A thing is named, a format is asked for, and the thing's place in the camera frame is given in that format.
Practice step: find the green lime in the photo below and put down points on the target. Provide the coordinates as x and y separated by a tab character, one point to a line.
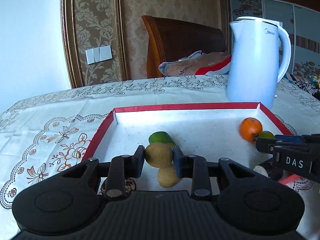
266	135
160	137

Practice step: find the colourful patterned clothing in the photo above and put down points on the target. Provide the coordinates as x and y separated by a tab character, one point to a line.
316	80

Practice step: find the orange tangerine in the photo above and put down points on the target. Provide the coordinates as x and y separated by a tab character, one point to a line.
250	129

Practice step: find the wooden wall moulding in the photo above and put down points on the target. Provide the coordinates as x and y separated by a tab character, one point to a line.
95	25

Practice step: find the white electric kettle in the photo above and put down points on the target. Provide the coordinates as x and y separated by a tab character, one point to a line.
252	62

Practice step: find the pinkish pillow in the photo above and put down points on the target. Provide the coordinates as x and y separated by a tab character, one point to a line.
182	66

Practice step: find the sliding door wardrobe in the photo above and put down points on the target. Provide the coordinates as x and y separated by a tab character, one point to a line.
305	30

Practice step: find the white wall light switch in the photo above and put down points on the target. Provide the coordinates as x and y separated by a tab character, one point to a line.
98	55

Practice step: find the wooden chair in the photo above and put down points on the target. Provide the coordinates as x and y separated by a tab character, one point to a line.
180	40

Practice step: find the dark cloth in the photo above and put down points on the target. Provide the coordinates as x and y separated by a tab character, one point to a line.
306	86

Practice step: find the yellow-green round fruit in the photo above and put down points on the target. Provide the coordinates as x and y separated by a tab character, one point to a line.
168	177
158	155

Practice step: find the colourful striped quilt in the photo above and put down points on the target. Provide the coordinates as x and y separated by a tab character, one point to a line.
216	67

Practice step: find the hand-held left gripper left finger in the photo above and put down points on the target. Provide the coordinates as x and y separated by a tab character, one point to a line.
139	161

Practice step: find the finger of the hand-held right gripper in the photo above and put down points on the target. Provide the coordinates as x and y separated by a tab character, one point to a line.
266	146
287	138

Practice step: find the red shallow box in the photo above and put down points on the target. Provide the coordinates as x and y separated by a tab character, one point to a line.
200	130

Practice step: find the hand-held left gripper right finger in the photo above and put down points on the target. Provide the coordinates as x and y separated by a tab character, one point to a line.
178	162

